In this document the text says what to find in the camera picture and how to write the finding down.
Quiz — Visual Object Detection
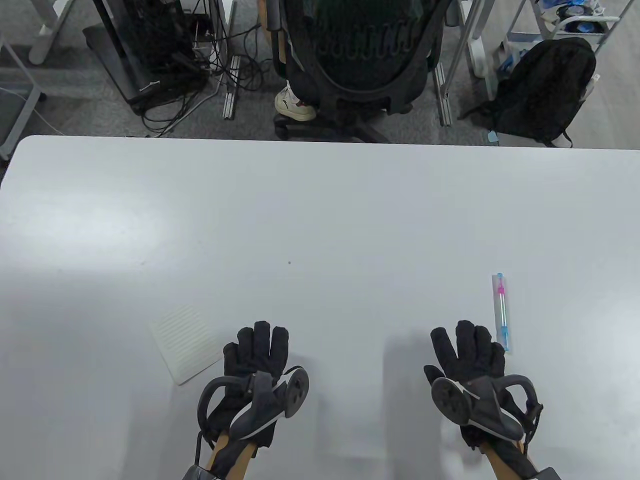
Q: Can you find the person's left hand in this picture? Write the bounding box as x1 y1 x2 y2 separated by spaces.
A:
206 321 293 451

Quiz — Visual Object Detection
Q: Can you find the person's right hand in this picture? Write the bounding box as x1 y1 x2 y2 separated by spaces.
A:
424 320 532 451

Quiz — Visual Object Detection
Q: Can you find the aluminium rail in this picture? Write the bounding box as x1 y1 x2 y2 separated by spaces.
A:
222 55 242 121
434 62 453 127

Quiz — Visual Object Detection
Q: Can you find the white desk leg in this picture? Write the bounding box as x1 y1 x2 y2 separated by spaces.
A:
28 0 76 66

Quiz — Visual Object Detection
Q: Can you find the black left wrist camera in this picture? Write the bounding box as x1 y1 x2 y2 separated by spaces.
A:
182 464 221 480

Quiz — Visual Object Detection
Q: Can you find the blue pink permanent marker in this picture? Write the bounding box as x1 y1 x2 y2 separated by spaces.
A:
492 273 512 354

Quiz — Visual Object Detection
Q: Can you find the black equipment stand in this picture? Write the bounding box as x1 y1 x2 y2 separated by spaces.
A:
82 0 211 116

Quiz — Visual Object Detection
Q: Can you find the black backpack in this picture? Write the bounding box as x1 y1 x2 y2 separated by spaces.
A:
457 37 598 148

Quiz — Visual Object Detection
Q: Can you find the grey right hand tracker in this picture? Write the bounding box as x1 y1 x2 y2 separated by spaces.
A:
431 374 543 441

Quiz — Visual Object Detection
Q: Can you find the person's left forearm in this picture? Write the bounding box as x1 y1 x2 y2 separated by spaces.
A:
192 434 261 480

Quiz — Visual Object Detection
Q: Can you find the white cart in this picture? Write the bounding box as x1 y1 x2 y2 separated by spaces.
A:
500 0 621 56

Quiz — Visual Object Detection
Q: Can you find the grey left hand tracker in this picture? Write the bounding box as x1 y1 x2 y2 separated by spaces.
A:
197 366 310 441

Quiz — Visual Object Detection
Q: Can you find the white lined letter paper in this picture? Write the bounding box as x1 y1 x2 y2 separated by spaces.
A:
149 304 224 386

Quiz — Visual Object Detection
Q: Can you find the black cable bundle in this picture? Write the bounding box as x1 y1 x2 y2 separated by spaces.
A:
140 0 281 138

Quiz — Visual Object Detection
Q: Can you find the white desk frame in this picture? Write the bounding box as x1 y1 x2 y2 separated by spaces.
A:
445 0 496 101

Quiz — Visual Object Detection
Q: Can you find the grey hand tracker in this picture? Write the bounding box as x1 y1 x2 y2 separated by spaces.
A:
431 374 543 441
197 366 310 441

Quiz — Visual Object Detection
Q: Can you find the black mesh office chair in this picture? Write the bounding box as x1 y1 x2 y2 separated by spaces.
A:
272 0 461 143

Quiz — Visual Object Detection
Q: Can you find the person's right forearm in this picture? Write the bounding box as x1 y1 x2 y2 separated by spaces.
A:
480 440 543 480

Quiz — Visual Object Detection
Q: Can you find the grey desk frame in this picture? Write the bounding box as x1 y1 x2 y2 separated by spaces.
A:
0 35 48 161

